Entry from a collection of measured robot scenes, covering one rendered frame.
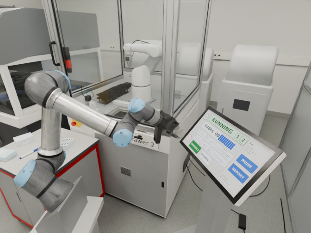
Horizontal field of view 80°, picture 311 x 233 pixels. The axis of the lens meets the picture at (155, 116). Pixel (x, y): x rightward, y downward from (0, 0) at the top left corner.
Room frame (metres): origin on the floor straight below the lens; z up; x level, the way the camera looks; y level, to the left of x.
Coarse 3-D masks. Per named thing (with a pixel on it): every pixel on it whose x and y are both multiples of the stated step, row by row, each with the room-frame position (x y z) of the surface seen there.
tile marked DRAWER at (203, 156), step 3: (201, 153) 0.86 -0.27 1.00; (204, 153) 0.85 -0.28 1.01; (201, 156) 0.84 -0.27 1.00; (204, 156) 0.83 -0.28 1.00; (207, 156) 0.82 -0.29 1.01; (201, 159) 0.83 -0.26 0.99; (204, 159) 0.82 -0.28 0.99; (207, 159) 0.81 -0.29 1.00; (210, 159) 0.80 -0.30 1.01; (204, 162) 0.80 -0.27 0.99; (207, 162) 0.79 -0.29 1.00; (210, 162) 0.78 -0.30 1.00; (207, 165) 0.78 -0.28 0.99
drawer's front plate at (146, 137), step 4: (136, 132) 1.21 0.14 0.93; (140, 132) 1.21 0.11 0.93; (144, 136) 1.18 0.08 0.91; (148, 136) 1.17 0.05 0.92; (152, 136) 1.15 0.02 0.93; (132, 140) 1.23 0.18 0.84; (140, 140) 1.20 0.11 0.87; (144, 140) 1.18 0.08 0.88; (148, 140) 1.17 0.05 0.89; (152, 140) 1.15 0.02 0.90; (140, 144) 1.20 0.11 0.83; (144, 144) 1.18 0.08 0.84; (148, 144) 1.17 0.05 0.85; (152, 144) 1.15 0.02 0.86; (156, 144) 1.14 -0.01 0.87; (152, 148) 1.15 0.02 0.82; (156, 148) 1.14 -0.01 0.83
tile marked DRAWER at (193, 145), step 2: (192, 142) 0.96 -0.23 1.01; (194, 142) 0.95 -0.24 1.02; (190, 144) 0.96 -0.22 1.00; (192, 144) 0.95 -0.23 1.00; (194, 144) 0.94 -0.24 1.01; (196, 144) 0.93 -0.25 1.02; (190, 146) 0.95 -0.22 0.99; (192, 146) 0.94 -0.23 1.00; (194, 146) 0.93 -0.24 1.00; (196, 146) 0.92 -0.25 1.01; (198, 146) 0.91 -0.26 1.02; (192, 148) 0.93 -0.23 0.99; (194, 148) 0.92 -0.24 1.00; (196, 148) 0.91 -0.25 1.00; (198, 148) 0.90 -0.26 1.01; (200, 148) 0.89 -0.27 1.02; (194, 150) 0.91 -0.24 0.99; (196, 150) 0.90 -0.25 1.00; (198, 150) 0.89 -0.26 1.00; (196, 152) 0.89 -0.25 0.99
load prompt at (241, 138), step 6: (210, 120) 1.01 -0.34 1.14; (216, 120) 0.98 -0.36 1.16; (222, 120) 0.95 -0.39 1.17; (216, 126) 0.94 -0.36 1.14; (222, 126) 0.92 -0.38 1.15; (228, 126) 0.89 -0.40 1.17; (228, 132) 0.86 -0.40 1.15; (234, 132) 0.84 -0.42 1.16; (240, 132) 0.82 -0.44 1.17; (234, 138) 0.81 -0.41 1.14; (240, 138) 0.79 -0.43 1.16; (246, 138) 0.77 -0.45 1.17; (240, 144) 0.76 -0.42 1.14
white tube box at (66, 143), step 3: (66, 138) 1.31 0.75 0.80; (69, 138) 1.31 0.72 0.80; (63, 141) 1.26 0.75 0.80; (66, 141) 1.26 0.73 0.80; (69, 141) 1.27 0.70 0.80; (72, 141) 1.28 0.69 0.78; (60, 144) 1.23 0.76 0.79; (63, 144) 1.22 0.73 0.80; (66, 144) 1.23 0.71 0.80; (69, 144) 1.24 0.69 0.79; (72, 144) 1.27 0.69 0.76; (63, 147) 1.19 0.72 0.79; (66, 147) 1.19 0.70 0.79; (69, 147) 1.23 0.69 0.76; (63, 150) 1.19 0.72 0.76; (66, 150) 1.18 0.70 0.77
